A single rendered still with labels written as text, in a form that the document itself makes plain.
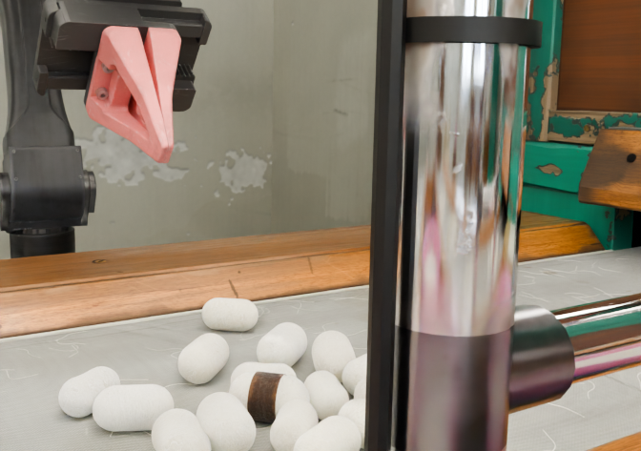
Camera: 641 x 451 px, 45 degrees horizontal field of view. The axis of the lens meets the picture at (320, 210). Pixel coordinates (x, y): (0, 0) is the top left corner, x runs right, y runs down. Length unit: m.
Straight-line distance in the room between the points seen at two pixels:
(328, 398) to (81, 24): 0.25
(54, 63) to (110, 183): 2.03
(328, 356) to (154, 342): 0.12
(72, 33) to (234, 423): 0.25
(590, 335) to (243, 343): 0.33
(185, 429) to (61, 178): 0.50
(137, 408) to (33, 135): 0.48
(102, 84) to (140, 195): 2.08
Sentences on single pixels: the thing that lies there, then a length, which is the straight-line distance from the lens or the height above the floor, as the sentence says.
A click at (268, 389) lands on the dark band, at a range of 0.35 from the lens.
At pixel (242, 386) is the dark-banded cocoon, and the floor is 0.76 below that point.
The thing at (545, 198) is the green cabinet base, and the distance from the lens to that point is 0.86.
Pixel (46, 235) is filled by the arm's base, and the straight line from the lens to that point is 0.80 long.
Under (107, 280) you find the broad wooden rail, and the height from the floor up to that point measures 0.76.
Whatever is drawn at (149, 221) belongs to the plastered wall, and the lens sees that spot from 2.60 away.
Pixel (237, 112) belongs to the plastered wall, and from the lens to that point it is 2.70.
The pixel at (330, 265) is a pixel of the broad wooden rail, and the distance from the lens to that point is 0.60.
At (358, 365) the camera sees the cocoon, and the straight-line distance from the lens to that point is 0.39.
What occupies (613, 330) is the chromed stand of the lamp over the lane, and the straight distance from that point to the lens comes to 0.17.
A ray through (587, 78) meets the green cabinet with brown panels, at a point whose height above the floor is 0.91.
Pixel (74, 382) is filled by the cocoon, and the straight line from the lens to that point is 0.37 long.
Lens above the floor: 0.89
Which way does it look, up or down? 9 degrees down
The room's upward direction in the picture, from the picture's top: 1 degrees clockwise
